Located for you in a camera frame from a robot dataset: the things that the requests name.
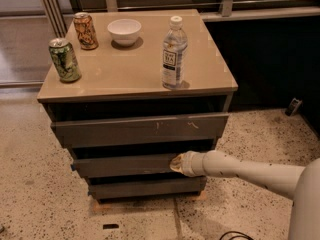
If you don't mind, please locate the grey drawer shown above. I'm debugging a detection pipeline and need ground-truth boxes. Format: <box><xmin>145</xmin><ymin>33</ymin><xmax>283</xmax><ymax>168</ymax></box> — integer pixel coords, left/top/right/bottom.
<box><xmin>51</xmin><ymin>113</ymin><xmax>228</xmax><ymax>148</ymax></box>
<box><xmin>73</xmin><ymin>153</ymin><xmax>176</xmax><ymax>178</ymax></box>
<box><xmin>89</xmin><ymin>176</ymin><xmax>207</xmax><ymax>200</ymax></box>

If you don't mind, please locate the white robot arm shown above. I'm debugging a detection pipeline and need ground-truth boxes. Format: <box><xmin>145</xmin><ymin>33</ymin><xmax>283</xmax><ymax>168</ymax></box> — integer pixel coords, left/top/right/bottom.
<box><xmin>170</xmin><ymin>150</ymin><xmax>320</xmax><ymax>240</ymax></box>

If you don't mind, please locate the grey bottom drawer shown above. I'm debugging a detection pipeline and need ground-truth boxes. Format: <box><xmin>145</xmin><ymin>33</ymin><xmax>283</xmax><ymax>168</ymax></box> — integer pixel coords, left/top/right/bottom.
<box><xmin>89</xmin><ymin>176</ymin><xmax>207</xmax><ymax>200</ymax></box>

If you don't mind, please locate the grey drawer cabinet beige top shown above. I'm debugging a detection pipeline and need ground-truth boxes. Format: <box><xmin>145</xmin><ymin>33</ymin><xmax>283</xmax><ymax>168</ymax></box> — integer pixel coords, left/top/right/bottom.
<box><xmin>38</xmin><ymin>10</ymin><xmax>237</xmax><ymax>187</ymax></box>

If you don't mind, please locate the grey top drawer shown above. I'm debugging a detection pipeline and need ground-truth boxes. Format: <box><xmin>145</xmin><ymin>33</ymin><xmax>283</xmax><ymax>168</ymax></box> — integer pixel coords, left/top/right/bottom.
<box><xmin>51</xmin><ymin>113</ymin><xmax>228</xmax><ymax>148</ymax></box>

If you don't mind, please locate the clear plastic water bottle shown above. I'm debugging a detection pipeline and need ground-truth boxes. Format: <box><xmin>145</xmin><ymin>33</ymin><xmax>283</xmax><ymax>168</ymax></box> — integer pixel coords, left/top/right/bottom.
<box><xmin>162</xmin><ymin>16</ymin><xmax>188</xmax><ymax>89</ymax></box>

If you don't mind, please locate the small black floor device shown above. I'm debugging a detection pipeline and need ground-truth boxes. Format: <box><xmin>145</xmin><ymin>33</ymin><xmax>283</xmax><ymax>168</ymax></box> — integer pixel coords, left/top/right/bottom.
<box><xmin>285</xmin><ymin>98</ymin><xmax>302</xmax><ymax>116</ymax></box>

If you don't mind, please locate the white bowl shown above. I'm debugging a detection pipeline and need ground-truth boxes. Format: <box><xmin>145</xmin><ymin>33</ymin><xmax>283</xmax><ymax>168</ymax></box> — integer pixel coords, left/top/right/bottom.
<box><xmin>107</xmin><ymin>19</ymin><xmax>142</xmax><ymax>47</ymax></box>

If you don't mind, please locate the green soda can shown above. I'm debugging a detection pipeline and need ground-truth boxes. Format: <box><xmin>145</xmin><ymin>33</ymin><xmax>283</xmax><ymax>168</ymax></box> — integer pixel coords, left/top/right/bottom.
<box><xmin>49</xmin><ymin>38</ymin><xmax>81</xmax><ymax>83</ymax></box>

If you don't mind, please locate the orange soda can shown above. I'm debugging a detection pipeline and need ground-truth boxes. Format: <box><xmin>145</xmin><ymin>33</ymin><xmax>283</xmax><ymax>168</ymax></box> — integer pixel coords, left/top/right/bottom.
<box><xmin>73</xmin><ymin>12</ymin><xmax>99</xmax><ymax>50</ymax></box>

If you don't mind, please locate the black cable on floor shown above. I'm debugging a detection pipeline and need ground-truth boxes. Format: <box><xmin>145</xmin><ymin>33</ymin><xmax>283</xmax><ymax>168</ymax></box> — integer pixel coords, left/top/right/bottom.
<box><xmin>218</xmin><ymin>230</ymin><xmax>255</xmax><ymax>240</ymax></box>

